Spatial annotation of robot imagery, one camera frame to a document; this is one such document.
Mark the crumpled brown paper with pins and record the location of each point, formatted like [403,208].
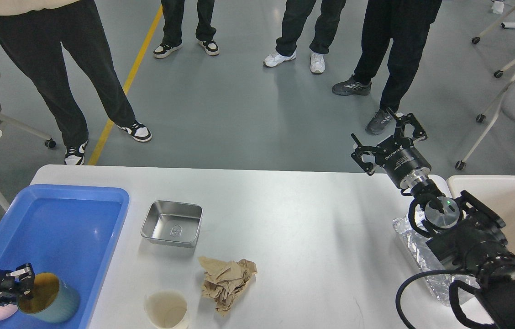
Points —
[225,281]

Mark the white paper cup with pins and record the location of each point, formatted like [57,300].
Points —
[167,309]

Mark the crushed clear plastic bottle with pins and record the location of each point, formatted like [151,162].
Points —
[414,248]

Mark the person with grey sneakers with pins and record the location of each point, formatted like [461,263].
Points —
[397,29]

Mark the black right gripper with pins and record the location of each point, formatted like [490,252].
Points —
[403,160]

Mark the person in cream top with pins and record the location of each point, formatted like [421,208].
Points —
[33,34]

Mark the pink ribbed mug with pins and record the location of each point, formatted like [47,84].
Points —
[7,311]

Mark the stainless steel rectangular tray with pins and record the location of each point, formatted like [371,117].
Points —
[173,224]

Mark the blue-green mug yellow inside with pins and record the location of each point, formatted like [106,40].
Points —
[52,301]

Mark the blue plastic tray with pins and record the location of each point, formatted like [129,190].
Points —
[70,231]

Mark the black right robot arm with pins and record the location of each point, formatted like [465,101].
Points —
[464,234]

